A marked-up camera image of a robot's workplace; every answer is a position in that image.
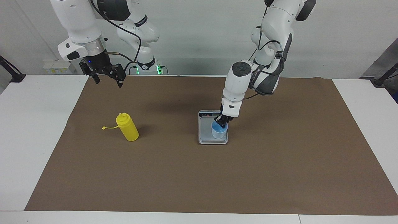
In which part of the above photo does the black clamp stand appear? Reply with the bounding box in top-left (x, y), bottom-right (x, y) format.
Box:
top-left (0, 55), bottom-right (26, 83)
top-left (373, 62), bottom-right (398, 87)

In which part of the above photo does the white wall socket box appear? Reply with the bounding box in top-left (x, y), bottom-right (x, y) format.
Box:
top-left (43, 61), bottom-right (72, 74)

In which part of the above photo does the black base cable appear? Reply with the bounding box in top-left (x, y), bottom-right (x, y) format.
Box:
top-left (124, 61), bottom-right (139, 75)

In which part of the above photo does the light blue plastic cup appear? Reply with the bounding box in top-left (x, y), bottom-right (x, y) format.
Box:
top-left (211, 121), bottom-right (228, 139)

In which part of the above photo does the silver digital kitchen scale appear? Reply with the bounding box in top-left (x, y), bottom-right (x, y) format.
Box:
top-left (198, 110), bottom-right (228, 145)

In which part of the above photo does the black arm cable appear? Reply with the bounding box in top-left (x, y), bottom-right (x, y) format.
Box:
top-left (90, 0), bottom-right (143, 71)
top-left (244, 3), bottom-right (285, 100)

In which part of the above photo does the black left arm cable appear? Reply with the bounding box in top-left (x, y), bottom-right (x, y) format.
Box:
top-left (244, 3), bottom-right (285, 100)

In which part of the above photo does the brown paper table mat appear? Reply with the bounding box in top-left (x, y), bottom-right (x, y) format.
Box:
top-left (24, 75), bottom-right (398, 216)

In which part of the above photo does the yellow squeeze bottle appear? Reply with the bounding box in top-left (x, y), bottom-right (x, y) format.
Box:
top-left (102, 113), bottom-right (139, 142)

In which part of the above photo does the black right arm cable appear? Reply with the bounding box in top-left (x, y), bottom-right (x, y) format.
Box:
top-left (90, 0), bottom-right (143, 71)

